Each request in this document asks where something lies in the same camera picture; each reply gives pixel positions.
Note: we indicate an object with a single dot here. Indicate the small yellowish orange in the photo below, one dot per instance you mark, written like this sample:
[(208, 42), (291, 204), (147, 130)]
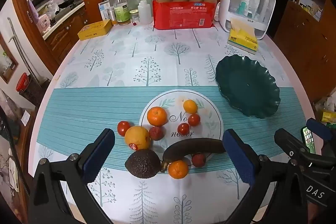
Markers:
[(190, 106)]

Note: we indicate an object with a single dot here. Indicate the black frying pan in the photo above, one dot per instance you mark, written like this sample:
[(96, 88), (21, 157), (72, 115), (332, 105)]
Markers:
[(67, 3)]

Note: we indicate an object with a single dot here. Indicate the white organizer with clear lid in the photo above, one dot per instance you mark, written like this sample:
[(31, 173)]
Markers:
[(233, 3)]

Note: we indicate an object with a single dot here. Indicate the small glass jar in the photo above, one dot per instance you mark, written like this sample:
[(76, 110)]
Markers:
[(134, 18)]

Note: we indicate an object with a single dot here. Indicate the red paper cup package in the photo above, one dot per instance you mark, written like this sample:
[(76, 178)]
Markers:
[(183, 14)]

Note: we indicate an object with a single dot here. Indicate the red lychee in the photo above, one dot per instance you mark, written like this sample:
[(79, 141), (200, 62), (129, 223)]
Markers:
[(198, 160), (156, 133)]

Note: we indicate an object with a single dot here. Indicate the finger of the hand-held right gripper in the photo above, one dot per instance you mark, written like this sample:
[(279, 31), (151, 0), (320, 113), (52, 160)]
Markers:
[(288, 142), (319, 129)]

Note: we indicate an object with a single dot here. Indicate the wooden cabinet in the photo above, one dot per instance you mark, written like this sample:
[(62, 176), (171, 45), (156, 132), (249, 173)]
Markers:
[(302, 37)]

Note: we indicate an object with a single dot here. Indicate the yellow flat box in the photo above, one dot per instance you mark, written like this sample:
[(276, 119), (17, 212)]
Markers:
[(94, 29)]

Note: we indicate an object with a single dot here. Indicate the red cherry tomato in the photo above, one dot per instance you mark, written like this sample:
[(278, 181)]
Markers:
[(123, 128), (194, 119), (183, 128)]

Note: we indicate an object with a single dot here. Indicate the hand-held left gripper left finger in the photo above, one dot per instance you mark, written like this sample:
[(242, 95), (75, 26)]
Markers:
[(98, 158)]

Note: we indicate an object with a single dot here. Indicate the small mandarin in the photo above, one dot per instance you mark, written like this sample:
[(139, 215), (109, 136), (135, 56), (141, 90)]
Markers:
[(178, 169)]

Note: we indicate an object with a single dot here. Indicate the white squeeze bottle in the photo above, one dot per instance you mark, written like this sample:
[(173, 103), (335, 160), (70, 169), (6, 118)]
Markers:
[(145, 12)]

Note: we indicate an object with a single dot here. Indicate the red lidded container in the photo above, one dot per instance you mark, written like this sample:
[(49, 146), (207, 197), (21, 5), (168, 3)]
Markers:
[(22, 81)]

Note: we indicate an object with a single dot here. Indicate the white and blue card box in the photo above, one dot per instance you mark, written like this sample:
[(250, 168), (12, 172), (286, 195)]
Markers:
[(104, 10)]

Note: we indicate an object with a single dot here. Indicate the dark avocado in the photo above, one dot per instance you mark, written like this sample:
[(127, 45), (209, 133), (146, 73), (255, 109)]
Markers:
[(142, 163)]

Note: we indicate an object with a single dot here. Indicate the large orange with sticker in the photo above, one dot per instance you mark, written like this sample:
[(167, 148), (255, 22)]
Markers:
[(137, 138)]

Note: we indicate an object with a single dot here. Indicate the smartphone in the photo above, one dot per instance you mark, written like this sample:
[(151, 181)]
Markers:
[(308, 138)]

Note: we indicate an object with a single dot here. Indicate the metal can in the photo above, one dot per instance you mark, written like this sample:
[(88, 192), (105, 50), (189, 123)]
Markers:
[(112, 16)]

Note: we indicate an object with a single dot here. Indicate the overripe brown banana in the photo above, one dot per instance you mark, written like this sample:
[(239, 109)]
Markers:
[(193, 150)]

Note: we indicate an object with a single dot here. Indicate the large mandarin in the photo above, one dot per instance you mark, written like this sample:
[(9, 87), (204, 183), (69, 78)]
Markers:
[(157, 116)]

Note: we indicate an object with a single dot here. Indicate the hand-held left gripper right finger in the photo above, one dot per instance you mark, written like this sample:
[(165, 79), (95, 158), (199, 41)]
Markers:
[(237, 158)]

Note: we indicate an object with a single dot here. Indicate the dark green scalloped plate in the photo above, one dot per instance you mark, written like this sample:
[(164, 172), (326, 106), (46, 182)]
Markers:
[(246, 86)]

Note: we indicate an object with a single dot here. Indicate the glass bottle with green label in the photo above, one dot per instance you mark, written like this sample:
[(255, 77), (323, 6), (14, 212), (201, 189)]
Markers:
[(121, 10)]

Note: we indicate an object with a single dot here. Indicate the tree print tablecloth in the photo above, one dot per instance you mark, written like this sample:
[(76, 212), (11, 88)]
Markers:
[(105, 106)]

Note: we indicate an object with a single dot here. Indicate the yellow tissue pack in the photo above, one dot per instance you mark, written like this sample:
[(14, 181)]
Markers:
[(244, 39)]

